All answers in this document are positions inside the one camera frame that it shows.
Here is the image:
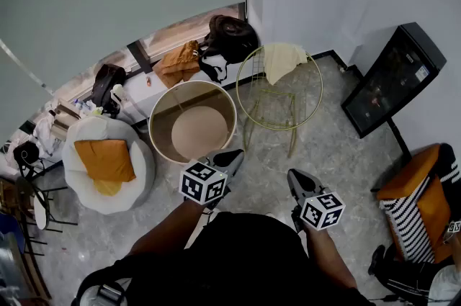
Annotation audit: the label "blue chair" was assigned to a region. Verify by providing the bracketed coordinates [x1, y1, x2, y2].
[0, 212, 26, 255]

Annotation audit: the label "small black bag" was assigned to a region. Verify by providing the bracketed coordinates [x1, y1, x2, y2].
[13, 141, 40, 168]

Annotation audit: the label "white shoulder pack with buckle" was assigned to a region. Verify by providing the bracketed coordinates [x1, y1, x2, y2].
[71, 271, 127, 306]

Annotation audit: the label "brown jacket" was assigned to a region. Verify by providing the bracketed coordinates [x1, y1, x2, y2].
[153, 40, 202, 89]

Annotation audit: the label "black backpack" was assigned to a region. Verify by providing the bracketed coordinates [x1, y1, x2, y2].
[197, 14, 259, 84]

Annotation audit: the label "black metal chair white seat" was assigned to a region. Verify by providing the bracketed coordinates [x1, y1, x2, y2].
[14, 167, 79, 257]

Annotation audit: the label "white beanbag chair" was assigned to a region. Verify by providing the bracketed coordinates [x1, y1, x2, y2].
[61, 116, 156, 215]

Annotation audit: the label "person's black shirt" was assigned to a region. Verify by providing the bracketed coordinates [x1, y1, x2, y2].
[71, 211, 375, 306]

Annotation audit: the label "black white striped blanket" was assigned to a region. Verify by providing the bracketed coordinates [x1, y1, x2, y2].
[378, 143, 461, 264]

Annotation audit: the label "dark brown handbag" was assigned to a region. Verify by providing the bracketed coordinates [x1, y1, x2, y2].
[90, 63, 127, 115]

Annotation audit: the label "white plastic bags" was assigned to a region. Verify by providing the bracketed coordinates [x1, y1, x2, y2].
[32, 113, 63, 156]

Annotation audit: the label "orange cushion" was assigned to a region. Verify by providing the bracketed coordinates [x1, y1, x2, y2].
[73, 139, 137, 183]

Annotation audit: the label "cream clothes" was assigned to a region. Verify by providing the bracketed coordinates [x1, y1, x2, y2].
[264, 42, 309, 86]

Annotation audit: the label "white plastic cup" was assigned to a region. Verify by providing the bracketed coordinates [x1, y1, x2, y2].
[110, 84, 127, 104]

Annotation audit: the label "person's right forearm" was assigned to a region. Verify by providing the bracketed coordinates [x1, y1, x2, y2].
[305, 225, 359, 290]

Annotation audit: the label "yellow cushion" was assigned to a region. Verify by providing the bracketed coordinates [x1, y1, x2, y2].
[92, 179, 122, 197]

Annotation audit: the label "person's left forearm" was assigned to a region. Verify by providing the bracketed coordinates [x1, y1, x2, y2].
[129, 199, 208, 258]

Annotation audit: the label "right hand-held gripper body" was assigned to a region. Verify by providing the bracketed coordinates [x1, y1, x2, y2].
[290, 192, 346, 233]

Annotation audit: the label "beige paper bags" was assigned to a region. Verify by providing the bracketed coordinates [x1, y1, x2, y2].
[50, 99, 82, 140]

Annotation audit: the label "orange armchair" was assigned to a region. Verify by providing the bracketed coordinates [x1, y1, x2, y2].
[376, 143, 461, 264]

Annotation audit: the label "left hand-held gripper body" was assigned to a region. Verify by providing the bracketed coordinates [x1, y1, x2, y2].
[179, 155, 232, 211]

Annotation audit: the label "round beige laundry basket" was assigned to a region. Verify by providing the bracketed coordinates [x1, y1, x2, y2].
[148, 80, 238, 166]

